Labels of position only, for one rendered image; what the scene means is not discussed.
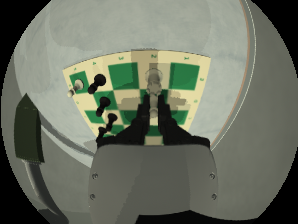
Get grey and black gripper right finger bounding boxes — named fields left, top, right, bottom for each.
left=158, top=95, right=210, bottom=148

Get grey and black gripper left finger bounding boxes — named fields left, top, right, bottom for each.
left=97, top=95, right=150, bottom=149

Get green and cream chessboard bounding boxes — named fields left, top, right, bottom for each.
left=62, top=50, right=211, bottom=137

